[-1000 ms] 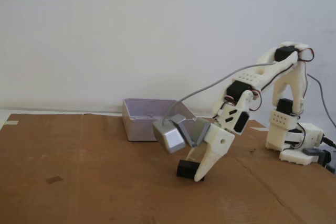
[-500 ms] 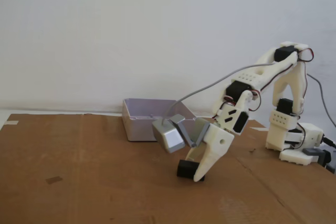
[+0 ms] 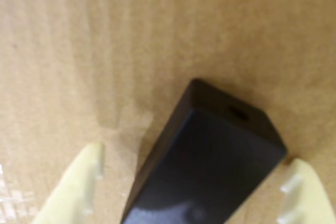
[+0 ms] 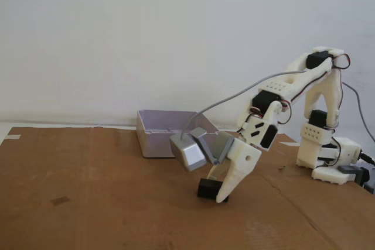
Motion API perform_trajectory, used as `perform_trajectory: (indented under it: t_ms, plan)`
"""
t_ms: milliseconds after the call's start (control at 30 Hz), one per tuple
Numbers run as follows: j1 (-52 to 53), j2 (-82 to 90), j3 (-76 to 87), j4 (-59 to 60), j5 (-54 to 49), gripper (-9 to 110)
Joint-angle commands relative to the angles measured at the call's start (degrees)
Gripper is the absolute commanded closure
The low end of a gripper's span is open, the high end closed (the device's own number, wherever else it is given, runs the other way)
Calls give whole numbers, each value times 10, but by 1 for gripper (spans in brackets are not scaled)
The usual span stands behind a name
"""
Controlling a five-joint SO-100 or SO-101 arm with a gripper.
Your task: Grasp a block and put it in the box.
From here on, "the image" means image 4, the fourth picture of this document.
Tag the grey table clamp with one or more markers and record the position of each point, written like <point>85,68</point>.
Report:
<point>348,169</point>

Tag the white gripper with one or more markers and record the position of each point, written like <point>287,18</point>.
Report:
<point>241,158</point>

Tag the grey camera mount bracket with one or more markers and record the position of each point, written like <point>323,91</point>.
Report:
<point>222,144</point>

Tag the white tape strip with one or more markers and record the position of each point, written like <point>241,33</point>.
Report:
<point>13,137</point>

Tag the black rectangular block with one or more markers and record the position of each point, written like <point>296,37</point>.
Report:
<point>206,190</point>

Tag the white plastic junction box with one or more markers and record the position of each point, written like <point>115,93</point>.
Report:
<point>155,141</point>

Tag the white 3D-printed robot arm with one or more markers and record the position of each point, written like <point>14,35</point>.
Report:
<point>307,150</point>

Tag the brown cardboard sheet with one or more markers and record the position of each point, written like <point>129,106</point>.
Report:
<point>117,217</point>

